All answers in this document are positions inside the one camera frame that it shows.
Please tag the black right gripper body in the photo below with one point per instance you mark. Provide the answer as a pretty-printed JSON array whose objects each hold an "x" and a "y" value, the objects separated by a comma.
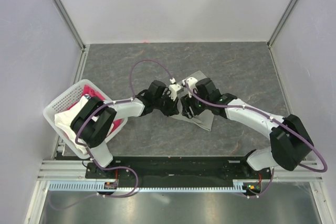
[{"x": 196, "y": 106}]

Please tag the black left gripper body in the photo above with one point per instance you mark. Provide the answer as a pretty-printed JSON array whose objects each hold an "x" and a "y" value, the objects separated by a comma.
[{"x": 165, "y": 104}]

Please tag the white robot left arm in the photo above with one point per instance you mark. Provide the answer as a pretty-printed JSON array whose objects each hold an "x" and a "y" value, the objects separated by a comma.
[{"x": 91, "y": 125}]

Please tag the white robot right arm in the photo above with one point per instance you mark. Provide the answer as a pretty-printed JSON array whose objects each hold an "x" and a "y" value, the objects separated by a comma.
[{"x": 290, "y": 143}]

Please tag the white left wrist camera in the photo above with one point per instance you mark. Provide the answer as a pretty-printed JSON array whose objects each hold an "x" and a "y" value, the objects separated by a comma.
[{"x": 174, "y": 89}]

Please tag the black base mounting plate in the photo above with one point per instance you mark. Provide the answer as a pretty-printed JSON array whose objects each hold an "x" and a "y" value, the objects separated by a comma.
[{"x": 152, "y": 170}]

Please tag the grey slotted cable duct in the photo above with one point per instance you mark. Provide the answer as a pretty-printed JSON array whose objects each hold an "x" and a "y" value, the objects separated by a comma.
[{"x": 100, "y": 186}]

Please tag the grey-green cloth napkin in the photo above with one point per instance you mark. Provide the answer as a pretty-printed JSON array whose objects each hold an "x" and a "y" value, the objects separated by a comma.
[{"x": 205, "y": 119}]

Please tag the aluminium frame rail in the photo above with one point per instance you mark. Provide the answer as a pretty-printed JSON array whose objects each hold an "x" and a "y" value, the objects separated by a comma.
[{"x": 75, "y": 171}]

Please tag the pink cloth in basket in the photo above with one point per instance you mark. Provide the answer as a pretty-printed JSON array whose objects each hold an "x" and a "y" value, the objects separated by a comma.
[{"x": 89, "y": 92}]

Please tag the white folded garment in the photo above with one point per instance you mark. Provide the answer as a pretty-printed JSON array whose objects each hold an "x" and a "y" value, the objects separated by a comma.
[{"x": 64, "y": 119}]

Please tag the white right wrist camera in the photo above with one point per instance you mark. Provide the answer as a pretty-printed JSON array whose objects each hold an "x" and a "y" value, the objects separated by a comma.
[{"x": 191, "y": 83}]

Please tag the white plastic laundry basket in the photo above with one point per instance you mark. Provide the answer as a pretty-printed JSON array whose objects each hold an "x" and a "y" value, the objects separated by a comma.
[{"x": 62, "y": 103}]

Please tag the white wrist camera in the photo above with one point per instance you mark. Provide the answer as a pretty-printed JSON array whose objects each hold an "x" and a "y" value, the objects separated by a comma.
[
  {"x": 191, "y": 83},
  {"x": 174, "y": 89}
]

